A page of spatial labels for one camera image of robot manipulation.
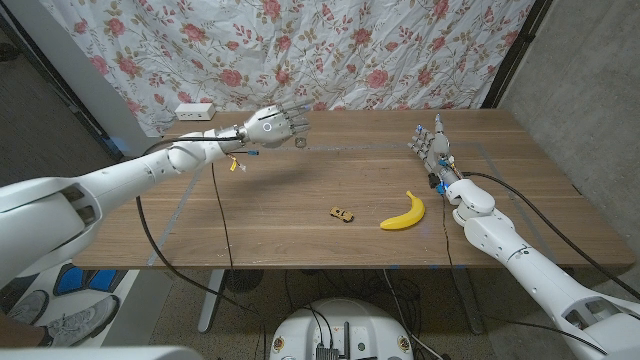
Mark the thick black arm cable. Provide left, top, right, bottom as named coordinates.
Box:
left=460, top=171, right=640, bottom=302
left=135, top=134, right=267, bottom=322

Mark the black backdrop stand pole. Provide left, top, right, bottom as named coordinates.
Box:
left=480, top=0, right=554, bottom=110

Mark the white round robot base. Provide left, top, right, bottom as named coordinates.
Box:
left=269, top=297, right=416, bottom=360

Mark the black round fan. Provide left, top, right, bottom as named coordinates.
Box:
left=223, top=269, right=265, bottom=295

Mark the person lower leg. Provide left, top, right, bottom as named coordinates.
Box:
left=0, top=310, right=47, bottom=349

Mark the floral print backdrop cloth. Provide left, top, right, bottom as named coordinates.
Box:
left=39, top=0, right=536, bottom=138

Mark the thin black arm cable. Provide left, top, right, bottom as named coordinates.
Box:
left=210, top=162, right=235, bottom=274
left=440, top=193, right=609, bottom=357

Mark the yellow toy car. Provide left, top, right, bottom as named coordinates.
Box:
left=329, top=206, right=355, bottom=224

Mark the grey sneaker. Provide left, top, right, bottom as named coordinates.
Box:
left=43, top=294, right=122, bottom=349
left=6, top=289, right=51, bottom=327

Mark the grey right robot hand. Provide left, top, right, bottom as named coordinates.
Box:
left=407, top=113, right=455, bottom=175

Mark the grey table leg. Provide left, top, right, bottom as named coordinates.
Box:
left=451, top=268, right=487, bottom=336

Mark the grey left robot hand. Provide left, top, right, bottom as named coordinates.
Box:
left=242, top=99, right=314, bottom=150

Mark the blue padded pedal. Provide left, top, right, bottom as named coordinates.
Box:
left=52, top=262, right=129, bottom=298

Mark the white power strip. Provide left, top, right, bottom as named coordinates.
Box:
left=174, top=102, right=217, bottom=122

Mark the white table leg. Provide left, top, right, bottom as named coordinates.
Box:
left=197, top=269, right=227, bottom=335

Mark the yellow toy banana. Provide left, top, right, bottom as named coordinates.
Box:
left=379, top=190, right=427, bottom=232

